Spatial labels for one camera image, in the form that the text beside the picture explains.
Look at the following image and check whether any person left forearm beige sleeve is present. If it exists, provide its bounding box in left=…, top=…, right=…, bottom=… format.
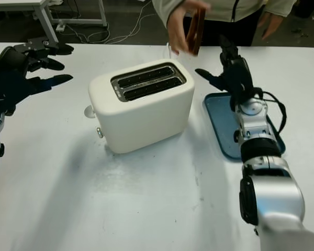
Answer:
left=263, top=0, right=297, bottom=18

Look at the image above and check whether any white two-slot toaster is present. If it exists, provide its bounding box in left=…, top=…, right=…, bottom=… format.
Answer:
left=84, top=59, right=195, bottom=154

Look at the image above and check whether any person right forearm beige sleeve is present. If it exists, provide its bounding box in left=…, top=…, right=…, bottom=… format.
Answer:
left=151, top=0, right=211, bottom=28

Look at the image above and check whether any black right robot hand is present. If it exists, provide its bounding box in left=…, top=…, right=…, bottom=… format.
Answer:
left=195, top=35, right=263, bottom=106

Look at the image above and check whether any person left hand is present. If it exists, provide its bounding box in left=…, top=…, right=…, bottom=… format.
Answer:
left=257, top=11, right=285, bottom=40

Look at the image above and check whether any person torso in beige jacket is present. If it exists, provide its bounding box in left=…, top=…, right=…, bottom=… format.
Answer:
left=198, top=0, right=267, bottom=48

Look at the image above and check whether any black bin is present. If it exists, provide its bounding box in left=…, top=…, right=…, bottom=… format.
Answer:
left=294, top=0, right=314, bottom=19

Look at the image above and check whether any person right hand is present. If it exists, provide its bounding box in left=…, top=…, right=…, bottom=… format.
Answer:
left=167, top=4, right=200, bottom=56

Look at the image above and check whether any white toaster power cord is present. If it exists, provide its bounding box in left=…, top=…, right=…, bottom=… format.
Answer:
left=165, top=41, right=181, bottom=61

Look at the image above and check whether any blue plastic tray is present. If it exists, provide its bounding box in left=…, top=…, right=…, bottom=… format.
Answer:
left=204, top=91, right=287, bottom=161

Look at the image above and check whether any white table frame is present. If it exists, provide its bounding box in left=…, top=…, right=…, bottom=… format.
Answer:
left=0, top=0, right=108, bottom=44

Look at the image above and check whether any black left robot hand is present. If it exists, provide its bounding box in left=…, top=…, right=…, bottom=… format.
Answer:
left=0, top=38, right=74, bottom=93

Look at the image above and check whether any white floor cable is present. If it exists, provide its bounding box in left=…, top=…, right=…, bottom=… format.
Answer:
left=65, top=0, right=158, bottom=45

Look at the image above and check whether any brown toast slice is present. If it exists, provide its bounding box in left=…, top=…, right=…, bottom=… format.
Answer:
left=185, top=7, right=208, bottom=56

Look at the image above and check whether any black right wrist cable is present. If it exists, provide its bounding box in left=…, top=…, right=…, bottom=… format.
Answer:
left=251, top=88, right=288, bottom=137

